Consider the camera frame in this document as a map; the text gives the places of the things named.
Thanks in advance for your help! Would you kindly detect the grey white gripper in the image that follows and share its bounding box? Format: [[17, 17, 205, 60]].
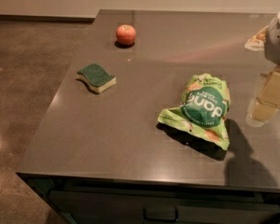
[[245, 10, 280, 128]]

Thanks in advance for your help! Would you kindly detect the green rice chip bag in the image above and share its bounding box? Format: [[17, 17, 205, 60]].
[[158, 74, 231, 150]]

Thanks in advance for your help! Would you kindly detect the red apple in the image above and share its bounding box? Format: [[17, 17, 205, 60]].
[[116, 24, 136, 46]]

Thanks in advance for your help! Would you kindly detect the green and yellow sponge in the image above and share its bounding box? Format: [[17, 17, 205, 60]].
[[77, 63, 117, 93]]

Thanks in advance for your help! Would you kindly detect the dark drawer with handle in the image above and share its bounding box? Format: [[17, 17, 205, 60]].
[[49, 190, 280, 224]]

